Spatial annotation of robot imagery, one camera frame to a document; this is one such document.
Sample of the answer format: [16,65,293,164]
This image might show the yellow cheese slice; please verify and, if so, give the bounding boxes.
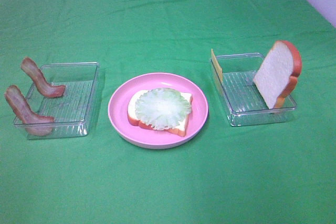
[211,49,223,83]

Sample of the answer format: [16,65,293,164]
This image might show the clear right plastic tray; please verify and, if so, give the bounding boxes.
[210,52,297,126]

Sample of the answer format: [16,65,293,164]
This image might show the clear plastic tray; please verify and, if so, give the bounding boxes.
[210,52,297,126]
[13,62,100,140]

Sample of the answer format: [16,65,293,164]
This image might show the pink round plate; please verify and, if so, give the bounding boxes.
[108,72,208,150]

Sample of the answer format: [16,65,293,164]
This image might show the green lettuce leaf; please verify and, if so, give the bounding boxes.
[134,87,193,131]

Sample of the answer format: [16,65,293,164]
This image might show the green tablecloth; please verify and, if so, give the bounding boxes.
[1,0,335,223]

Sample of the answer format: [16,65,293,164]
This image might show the bacon strip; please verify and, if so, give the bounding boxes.
[20,57,66,98]
[4,85,54,136]

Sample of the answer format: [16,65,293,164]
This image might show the bread slice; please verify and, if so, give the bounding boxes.
[127,89,194,137]
[253,40,302,109]

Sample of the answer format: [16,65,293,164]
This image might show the clear left plastic tray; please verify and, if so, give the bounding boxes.
[13,62,100,140]

